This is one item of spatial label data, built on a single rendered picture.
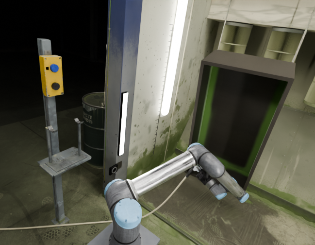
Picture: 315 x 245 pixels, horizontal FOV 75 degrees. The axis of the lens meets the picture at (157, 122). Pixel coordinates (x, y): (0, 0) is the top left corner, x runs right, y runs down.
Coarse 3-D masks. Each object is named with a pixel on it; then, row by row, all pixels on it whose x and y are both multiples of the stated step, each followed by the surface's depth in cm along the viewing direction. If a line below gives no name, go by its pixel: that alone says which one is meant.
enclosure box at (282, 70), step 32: (224, 64) 143; (256, 64) 145; (288, 64) 147; (224, 96) 191; (256, 96) 176; (192, 128) 184; (224, 128) 208; (256, 128) 190; (224, 160) 228; (256, 160) 167
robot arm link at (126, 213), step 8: (120, 200) 114; (128, 200) 115; (112, 208) 116; (120, 208) 110; (128, 208) 111; (136, 208) 112; (112, 216) 113; (120, 216) 106; (128, 216) 107; (136, 216) 108; (120, 224) 106; (128, 224) 105; (136, 224) 108; (120, 232) 108; (128, 232) 107; (136, 232) 111; (120, 240) 110; (128, 240) 110
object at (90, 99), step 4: (88, 96) 268; (92, 96) 271; (96, 96) 273; (100, 96) 274; (84, 100) 253; (88, 100) 257; (92, 100) 259; (96, 100) 260; (100, 100) 262; (92, 104) 247; (96, 104) 249; (100, 104) 251; (104, 104) 252
